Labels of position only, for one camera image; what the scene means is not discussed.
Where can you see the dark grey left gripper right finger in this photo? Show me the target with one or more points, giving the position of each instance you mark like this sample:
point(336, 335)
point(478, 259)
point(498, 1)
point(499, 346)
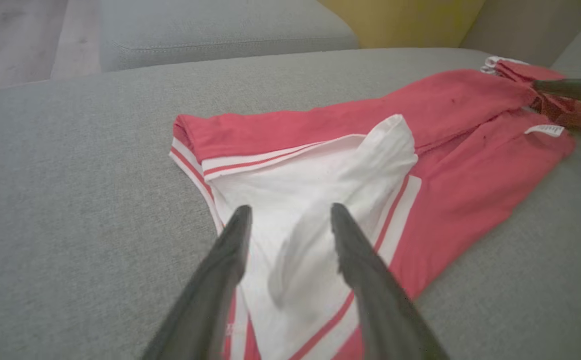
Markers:
point(375, 300)

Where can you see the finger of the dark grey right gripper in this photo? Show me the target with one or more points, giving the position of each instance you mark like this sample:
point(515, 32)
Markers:
point(575, 91)

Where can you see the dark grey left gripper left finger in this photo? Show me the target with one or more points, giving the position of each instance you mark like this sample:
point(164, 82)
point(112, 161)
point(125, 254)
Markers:
point(205, 300)

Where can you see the red jersey with number print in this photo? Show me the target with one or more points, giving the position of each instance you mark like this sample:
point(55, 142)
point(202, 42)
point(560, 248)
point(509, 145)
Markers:
point(560, 112)

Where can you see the red garment with white trim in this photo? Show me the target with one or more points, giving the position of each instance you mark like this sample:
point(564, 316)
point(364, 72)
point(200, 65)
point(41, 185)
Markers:
point(460, 175)

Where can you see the taupe sofa side panel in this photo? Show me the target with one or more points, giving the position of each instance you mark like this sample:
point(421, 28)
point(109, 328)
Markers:
point(525, 27)

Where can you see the large grey sofa chaise cushion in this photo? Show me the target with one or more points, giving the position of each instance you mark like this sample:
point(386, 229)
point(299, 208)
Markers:
point(70, 200)

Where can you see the yellow sofa backrest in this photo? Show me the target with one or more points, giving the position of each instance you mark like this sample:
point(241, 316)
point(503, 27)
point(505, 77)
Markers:
point(405, 22)

